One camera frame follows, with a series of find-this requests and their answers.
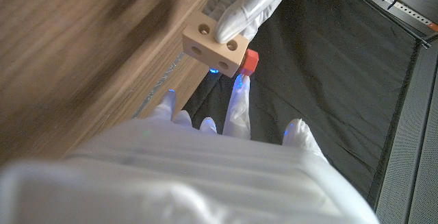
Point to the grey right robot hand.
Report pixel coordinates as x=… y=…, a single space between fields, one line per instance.
x=205 y=176

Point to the red-headed wooden screw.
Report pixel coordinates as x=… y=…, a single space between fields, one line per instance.
x=250 y=62

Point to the wooden block with holes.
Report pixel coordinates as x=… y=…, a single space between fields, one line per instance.
x=215 y=46

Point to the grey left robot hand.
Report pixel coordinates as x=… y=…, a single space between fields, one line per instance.
x=246 y=5

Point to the white perforated metal rail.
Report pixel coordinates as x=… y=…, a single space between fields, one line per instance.
x=397 y=3

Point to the black curtain backdrop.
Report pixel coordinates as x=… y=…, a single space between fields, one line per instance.
x=325 y=80

